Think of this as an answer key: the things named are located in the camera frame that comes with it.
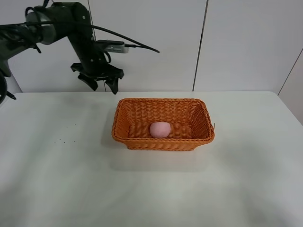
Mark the orange wicker basket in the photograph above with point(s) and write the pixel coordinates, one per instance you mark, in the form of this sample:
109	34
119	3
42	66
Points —
189	119

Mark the pink peach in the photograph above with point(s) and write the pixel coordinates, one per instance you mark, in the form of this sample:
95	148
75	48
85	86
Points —
160	130

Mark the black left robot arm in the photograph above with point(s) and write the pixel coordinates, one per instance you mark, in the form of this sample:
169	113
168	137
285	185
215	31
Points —
48	25

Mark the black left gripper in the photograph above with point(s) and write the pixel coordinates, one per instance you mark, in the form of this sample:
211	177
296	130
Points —
93	64

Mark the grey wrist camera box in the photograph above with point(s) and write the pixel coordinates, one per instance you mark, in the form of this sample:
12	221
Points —
111	46

